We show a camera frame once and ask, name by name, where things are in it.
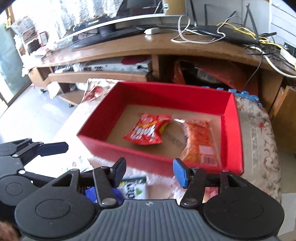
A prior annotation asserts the blue wafer biscuit packet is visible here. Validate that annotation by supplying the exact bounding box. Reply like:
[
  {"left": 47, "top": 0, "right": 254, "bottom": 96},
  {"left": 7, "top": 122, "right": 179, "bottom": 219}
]
[{"left": 84, "top": 187, "right": 123, "bottom": 205}]

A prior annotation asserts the green white wafer packet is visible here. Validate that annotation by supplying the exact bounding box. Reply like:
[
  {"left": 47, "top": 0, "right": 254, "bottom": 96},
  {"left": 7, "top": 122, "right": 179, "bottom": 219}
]
[{"left": 118, "top": 176, "right": 149, "bottom": 200}]

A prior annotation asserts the orange snack packet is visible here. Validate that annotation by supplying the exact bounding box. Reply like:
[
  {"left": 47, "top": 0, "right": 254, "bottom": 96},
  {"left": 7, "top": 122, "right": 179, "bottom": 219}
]
[{"left": 174, "top": 118, "right": 221, "bottom": 167}]

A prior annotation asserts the red snack packet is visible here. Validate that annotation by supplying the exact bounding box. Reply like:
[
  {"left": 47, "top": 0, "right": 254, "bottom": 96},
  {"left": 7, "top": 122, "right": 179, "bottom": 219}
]
[{"left": 123, "top": 113, "right": 171, "bottom": 146}]

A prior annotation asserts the red cardboard box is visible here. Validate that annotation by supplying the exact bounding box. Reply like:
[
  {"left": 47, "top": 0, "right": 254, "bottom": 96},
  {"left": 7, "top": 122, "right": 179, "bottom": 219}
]
[{"left": 77, "top": 82, "right": 244, "bottom": 177}]

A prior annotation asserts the floral table cloth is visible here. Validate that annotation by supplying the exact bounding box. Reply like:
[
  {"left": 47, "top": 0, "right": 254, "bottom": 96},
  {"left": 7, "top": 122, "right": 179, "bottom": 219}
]
[{"left": 83, "top": 78, "right": 283, "bottom": 204}]

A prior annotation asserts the blue foam mat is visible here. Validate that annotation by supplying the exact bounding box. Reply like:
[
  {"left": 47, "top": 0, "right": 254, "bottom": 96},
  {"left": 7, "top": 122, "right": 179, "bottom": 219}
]
[{"left": 198, "top": 86, "right": 263, "bottom": 107}]

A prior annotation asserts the wooden side cabinet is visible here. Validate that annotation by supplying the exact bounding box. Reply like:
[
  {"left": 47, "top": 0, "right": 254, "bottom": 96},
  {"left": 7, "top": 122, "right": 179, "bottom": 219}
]
[{"left": 269, "top": 86, "right": 296, "bottom": 153}]

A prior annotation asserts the red bag under stand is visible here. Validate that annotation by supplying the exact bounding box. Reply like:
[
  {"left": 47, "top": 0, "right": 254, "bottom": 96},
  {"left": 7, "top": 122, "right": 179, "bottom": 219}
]
[{"left": 172, "top": 57, "right": 259, "bottom": 95}]

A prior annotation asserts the white set-top box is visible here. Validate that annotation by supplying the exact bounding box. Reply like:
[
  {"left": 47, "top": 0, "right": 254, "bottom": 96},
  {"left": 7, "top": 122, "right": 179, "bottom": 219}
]
[{"left": 54, "top": 55, "right": 152, "bottom": 73}]

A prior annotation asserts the wooden TV stand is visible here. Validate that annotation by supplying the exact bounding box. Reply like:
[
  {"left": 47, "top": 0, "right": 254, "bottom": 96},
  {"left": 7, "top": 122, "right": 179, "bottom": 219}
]
[{"left": 28, "top": 27, "right": 296, "bottom": 112}]

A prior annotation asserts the white lace cover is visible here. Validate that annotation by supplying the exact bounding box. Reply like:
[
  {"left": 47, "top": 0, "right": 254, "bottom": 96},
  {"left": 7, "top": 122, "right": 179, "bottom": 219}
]
[{"left": 48, "top": 0, "right": 123, "bottom": 28}]

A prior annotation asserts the white power adapter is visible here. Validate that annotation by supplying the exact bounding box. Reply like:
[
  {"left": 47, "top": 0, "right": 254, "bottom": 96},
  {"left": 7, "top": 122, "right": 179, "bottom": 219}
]
[{"left": 144, "top": 27, "right": 160, "bottom": 35}]

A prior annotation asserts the white power strip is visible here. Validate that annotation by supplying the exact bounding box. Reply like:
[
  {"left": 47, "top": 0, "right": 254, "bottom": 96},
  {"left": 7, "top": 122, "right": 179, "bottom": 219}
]
[{"left": 280, "top": 48, "right": 296, "bottom": 66}]

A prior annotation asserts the black wifi router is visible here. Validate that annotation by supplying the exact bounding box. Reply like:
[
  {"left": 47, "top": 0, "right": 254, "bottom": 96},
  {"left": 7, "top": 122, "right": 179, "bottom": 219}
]
[{"left": 196, "top": 4, "right": 278, "bottom": 46}]

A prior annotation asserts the black television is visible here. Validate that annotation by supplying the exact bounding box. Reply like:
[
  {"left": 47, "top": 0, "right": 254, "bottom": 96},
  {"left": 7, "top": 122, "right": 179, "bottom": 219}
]
[{"left": 57, "top": 0, "right": 168, "bottom": 49}]

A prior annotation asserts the black cable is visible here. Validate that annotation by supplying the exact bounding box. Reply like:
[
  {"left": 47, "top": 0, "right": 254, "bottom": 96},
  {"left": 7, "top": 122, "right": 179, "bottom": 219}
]
[{"left": 240, "top": 32, "right": 278, "bottom": 93}]

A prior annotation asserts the white cable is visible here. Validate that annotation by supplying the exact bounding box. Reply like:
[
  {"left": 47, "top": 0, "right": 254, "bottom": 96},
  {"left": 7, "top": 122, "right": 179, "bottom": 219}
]
[{"left": 170, "top": 14, "right": 226, "bottom": 44}]

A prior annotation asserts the yellow cable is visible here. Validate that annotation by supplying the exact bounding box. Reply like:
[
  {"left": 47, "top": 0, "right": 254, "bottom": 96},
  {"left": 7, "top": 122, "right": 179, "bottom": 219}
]
[{"left": 216, "top": 22, "right": 292, "bottom": 53}]

